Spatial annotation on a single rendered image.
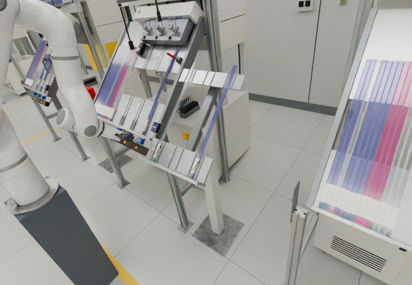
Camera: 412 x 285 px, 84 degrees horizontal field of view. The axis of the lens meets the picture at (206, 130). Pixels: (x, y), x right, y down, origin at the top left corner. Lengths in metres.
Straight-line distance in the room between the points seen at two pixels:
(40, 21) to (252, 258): 1.47
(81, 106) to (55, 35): 0.25
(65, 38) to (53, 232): 0.78
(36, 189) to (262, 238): 1.22
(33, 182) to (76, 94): 0.39
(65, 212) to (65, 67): 0.62
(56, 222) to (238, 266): 0.95
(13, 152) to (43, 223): 0.31
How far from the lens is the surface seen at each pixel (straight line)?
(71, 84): 0.99
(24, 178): 1.11
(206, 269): 1.51
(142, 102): 1.37
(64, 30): 0.97
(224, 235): 1.59
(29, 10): 1.01
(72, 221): 1.25
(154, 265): 1.60
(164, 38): 1.38
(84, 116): 0.96
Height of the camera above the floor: 1.34
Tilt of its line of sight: 32 degrees down
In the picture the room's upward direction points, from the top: 8 degrees counter-clockwise
